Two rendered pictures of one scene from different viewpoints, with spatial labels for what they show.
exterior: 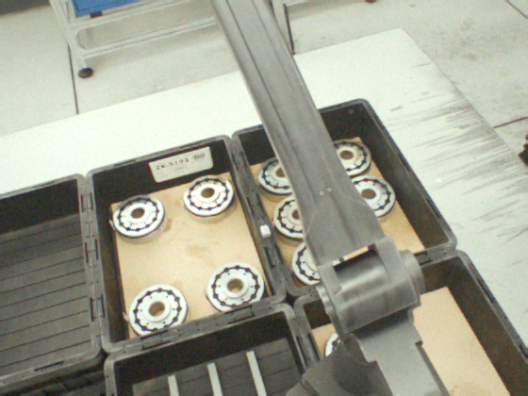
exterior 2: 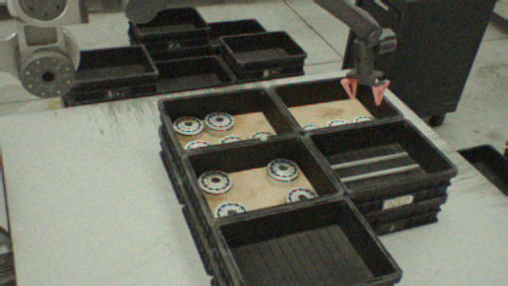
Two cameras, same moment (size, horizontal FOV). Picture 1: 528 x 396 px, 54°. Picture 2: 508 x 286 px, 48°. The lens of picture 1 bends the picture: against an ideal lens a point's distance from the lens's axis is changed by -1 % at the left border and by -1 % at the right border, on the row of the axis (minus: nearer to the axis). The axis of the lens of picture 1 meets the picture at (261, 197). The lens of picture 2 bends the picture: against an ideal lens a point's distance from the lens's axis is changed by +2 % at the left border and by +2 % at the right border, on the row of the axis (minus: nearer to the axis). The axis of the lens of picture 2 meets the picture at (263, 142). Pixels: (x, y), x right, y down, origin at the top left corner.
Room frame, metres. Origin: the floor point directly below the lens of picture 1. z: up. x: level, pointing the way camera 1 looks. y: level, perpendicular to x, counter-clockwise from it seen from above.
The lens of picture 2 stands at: (0.91, 1.37, 1.97)
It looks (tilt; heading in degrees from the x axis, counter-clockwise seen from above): 36 degrees down; 254
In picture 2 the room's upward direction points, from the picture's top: 7 degrees clockwise
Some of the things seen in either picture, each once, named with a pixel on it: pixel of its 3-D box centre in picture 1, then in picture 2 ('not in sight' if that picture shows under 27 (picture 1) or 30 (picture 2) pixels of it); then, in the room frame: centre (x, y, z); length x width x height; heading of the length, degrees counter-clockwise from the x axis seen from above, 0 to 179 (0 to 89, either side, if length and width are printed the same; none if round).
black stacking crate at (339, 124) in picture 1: (332, 203); (226, 131); (0.61, -0.14, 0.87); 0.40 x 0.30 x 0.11; 10
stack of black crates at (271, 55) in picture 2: not in sight; (259, 81); (0.22, -1.27, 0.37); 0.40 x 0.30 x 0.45; 12
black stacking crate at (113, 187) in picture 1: (181, 246); (259, 189); (0.56, 0.16, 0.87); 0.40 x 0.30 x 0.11; 10
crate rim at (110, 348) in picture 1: (175, 231); (261, 176); (0.56, 0.16, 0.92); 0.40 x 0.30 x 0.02; 10
